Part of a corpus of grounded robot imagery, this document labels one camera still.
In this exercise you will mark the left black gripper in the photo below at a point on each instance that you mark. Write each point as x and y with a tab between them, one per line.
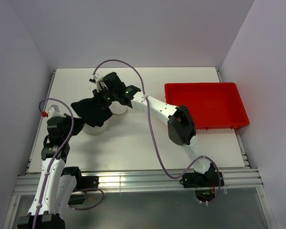
78	124

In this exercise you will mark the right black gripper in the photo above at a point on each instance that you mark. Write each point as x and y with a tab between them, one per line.
100	92

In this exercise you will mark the black garment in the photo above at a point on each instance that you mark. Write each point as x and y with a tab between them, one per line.
90	109

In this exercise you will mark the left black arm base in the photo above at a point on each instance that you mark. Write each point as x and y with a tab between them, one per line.
84	183

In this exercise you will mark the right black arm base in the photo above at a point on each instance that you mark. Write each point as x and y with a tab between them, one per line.
192	180

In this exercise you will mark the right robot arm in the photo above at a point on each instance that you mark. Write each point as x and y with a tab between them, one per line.
180	124

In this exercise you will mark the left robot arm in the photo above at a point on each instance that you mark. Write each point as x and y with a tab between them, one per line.
56	181

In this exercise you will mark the red plastic bin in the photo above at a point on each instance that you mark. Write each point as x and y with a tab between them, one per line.
212	105

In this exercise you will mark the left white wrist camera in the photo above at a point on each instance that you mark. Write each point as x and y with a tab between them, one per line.
52	112

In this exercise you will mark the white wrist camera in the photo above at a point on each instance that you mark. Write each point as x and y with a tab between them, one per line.
98	81
52	112

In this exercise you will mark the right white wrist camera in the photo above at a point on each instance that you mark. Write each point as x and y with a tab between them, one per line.
98	81

